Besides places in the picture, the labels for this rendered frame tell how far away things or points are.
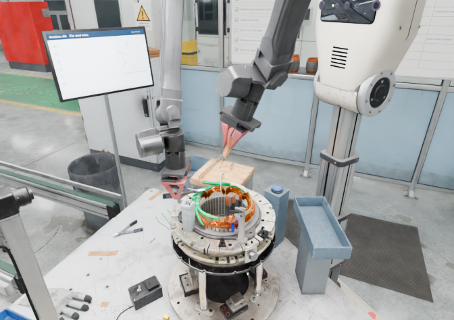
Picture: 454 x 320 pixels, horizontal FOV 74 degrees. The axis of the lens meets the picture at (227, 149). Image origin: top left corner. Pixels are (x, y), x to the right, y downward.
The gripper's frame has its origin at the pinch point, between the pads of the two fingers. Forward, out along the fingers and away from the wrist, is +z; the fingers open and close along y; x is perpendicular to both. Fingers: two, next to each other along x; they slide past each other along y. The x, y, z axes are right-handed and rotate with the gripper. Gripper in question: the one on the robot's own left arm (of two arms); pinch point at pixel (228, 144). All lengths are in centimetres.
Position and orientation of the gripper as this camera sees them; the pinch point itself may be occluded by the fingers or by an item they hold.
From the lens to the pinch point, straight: 81.6
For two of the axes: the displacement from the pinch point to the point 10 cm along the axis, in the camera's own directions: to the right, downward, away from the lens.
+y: 8.2, 5.0, -2.7
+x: 4.5, -2.9, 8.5
